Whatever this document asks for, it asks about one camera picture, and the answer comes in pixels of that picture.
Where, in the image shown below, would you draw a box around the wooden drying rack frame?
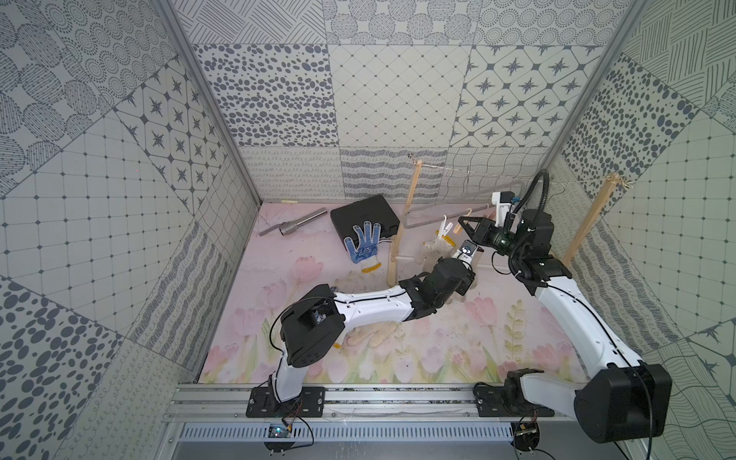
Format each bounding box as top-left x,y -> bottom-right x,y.
387,153 -> 618,287

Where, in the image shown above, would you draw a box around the grey metal cylinder tool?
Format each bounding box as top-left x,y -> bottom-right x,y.
259,208 -> 328,237

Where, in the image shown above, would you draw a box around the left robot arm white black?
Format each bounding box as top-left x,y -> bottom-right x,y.
268,256 -> 475,404

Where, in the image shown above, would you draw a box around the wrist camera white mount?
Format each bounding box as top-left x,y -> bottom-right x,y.
454,240 -> 479,266
492,191 -> 515,227

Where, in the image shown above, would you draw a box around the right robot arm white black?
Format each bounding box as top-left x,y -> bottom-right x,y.
458,170 -> 672,444

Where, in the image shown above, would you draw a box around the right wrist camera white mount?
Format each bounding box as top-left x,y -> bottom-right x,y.
492,191 -> 515,227

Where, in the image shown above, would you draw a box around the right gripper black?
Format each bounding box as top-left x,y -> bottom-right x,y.
458,217 -> 527,262

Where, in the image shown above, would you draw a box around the small black module right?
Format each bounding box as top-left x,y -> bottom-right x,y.
511,422 -> 541,453

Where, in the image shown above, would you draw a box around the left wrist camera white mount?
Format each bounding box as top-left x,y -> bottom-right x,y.
454,240 -> 479,266

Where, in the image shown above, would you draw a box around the grey clip hanger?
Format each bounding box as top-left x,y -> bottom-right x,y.
400,179 -> 524,229

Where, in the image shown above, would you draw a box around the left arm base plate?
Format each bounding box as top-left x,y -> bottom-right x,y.
246,386 -> 326,419

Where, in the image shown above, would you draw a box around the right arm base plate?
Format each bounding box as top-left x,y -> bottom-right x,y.
473,383 -> 555,418

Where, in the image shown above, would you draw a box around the white clothes peg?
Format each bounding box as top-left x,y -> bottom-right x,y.
438,215 -> 453,239

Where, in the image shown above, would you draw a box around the beige knit gloves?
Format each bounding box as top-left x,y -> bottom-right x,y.
344,322 -> 399,350

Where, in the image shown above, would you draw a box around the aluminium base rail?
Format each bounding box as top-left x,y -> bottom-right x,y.
163,383 -> 634,424

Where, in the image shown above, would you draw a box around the blue dotted glove far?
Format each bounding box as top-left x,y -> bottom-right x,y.
343,220 -> 381,264

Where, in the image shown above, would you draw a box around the black flat pad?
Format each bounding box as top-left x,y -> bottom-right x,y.
330,195 -> 400,240

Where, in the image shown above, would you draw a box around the small circuit board left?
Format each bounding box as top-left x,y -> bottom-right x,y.
264,425 -> 295,454

